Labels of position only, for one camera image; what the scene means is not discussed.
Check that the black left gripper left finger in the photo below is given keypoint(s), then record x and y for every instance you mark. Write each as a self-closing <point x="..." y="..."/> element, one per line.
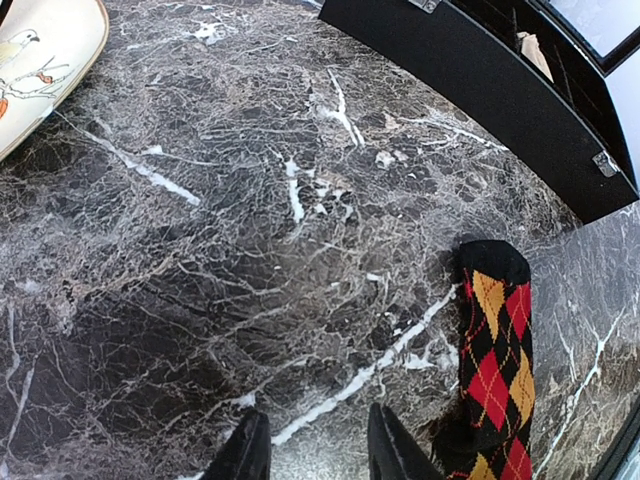
<point x="246" y="455"/>

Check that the tan brown sock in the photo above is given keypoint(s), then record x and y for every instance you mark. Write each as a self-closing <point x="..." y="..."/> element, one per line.
<point x="530" y="48"/>

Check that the beige ceramic saucer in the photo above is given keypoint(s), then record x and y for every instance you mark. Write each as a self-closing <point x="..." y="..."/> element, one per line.
<point x="47" y="48"/>

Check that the black glass-lid display box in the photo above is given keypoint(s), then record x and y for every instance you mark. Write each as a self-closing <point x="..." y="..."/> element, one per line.
<point x="579" y="134"/>

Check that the black argyle sock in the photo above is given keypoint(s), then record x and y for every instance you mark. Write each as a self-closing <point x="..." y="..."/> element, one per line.
<point x="488" y="437"/>

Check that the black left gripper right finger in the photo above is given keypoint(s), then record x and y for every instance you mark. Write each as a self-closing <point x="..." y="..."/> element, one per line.
<point x="393" y="453"/>

